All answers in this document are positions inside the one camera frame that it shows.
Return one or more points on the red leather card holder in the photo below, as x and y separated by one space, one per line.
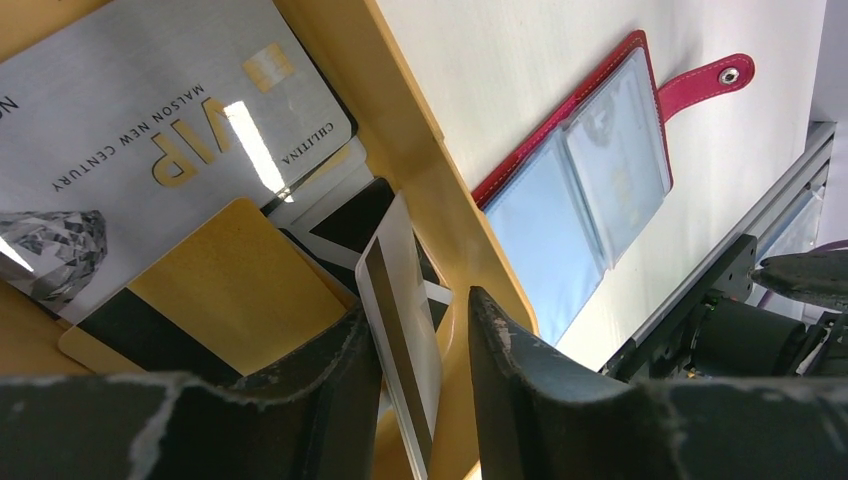
574 195

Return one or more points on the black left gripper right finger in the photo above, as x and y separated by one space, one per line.
542 415

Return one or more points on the gold card black stripe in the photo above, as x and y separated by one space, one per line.
230 299

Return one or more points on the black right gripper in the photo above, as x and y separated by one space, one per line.
734 339

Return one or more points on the silver VIP card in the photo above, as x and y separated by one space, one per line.
125 131

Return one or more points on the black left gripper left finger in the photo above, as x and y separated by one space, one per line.
310 415

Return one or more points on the white card gold stripe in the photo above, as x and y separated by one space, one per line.
394 297

